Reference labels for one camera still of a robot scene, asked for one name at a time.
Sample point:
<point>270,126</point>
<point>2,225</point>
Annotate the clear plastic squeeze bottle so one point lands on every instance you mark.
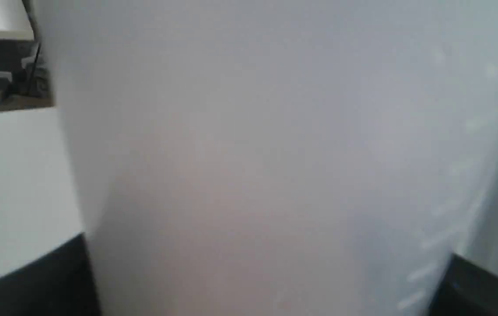
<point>278,157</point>

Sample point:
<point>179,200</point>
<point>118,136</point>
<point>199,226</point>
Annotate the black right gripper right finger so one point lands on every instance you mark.
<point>465,290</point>

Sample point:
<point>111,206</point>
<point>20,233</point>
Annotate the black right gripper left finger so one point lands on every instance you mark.
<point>59,283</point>

